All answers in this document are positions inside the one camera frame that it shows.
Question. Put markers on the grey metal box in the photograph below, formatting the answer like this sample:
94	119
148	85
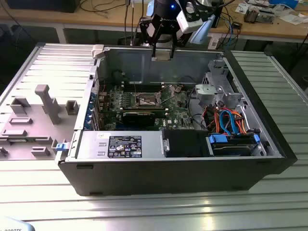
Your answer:
267	15

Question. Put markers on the pale teach pendant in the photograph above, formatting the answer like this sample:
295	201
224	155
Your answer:
14	225

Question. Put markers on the grey metal drive cage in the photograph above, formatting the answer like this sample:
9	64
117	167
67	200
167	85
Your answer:
216	89

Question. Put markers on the copper wound transformer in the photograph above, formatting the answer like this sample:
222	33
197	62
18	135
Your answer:
251	15

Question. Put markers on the grey power supply unit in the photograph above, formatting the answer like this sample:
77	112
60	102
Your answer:
91	144

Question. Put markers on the blue case latch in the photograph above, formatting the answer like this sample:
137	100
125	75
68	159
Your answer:
62	147

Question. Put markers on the wooden desk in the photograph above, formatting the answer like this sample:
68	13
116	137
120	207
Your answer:
96	16

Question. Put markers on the white label card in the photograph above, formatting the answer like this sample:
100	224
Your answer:
213	43

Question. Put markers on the grey parts rack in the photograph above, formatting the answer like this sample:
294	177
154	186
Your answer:
36	134

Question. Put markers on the white plastic case clip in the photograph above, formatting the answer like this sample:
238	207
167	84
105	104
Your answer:
98	51

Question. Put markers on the black RAM slots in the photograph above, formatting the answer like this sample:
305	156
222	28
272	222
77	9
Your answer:
144	87
144	110

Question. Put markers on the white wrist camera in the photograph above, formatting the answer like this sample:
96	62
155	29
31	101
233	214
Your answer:
190	21

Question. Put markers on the green motherboard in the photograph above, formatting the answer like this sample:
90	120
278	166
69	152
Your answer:
175	113

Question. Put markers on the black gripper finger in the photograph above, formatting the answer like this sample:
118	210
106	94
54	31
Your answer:
171	53
154	53

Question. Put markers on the small black adapter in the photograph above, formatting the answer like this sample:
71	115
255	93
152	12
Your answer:
237	24

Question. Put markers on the CPU socket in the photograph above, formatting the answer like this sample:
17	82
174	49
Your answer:
146	101

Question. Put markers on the white papers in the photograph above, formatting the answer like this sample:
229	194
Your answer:
291	19

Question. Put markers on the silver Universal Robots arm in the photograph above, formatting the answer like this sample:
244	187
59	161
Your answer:
203	29

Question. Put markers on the silver CPU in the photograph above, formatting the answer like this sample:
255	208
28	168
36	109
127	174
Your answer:
163	58

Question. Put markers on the black tower box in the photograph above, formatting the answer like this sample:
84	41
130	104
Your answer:
220	14

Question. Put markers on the black open PC case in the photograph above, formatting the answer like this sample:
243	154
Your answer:
156	175

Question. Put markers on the hard disk in blue carrier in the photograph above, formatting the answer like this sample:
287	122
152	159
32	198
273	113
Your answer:
231	149

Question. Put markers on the black monitor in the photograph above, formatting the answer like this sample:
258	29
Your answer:
43	6

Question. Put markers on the blue cardboard box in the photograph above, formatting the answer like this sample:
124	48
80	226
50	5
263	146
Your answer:
284	2

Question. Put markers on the black graphics card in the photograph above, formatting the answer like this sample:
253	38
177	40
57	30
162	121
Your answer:
138	119

